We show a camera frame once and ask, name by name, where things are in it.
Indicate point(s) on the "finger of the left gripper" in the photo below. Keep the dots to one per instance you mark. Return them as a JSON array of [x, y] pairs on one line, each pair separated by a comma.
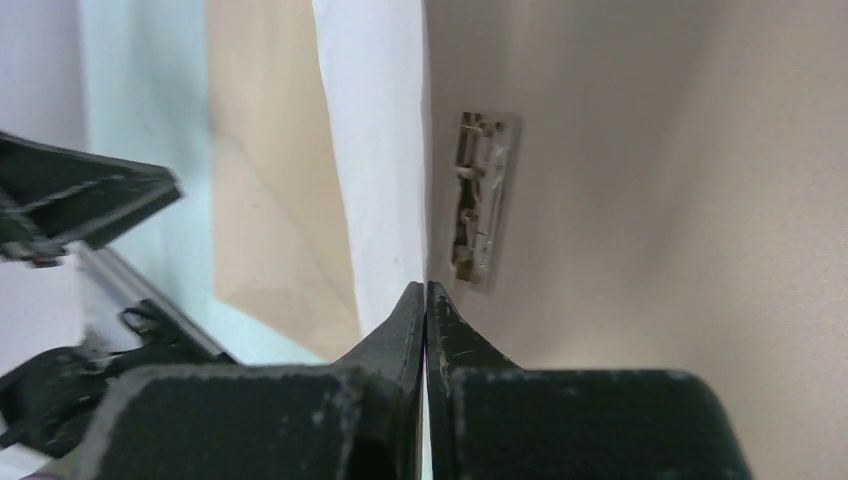
[[52, 197]]

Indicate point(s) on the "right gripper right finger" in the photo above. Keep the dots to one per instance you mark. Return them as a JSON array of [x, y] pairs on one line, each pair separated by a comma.
[[491, 419]]

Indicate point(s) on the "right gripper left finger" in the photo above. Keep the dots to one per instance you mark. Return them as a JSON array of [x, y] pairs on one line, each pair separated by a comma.
[[356, 418]]

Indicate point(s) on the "metal folder clip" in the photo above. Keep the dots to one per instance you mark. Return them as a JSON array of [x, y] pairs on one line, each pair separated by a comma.
[[480, 173]]

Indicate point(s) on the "brown cardboard folder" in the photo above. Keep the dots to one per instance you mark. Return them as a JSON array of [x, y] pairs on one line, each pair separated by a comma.
[[678, 196]]

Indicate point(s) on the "white paper sheet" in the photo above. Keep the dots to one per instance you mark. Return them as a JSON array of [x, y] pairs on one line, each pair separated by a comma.
[[373, 67]]

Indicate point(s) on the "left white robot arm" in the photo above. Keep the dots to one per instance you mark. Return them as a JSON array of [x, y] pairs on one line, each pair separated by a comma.
[[47, 402]]

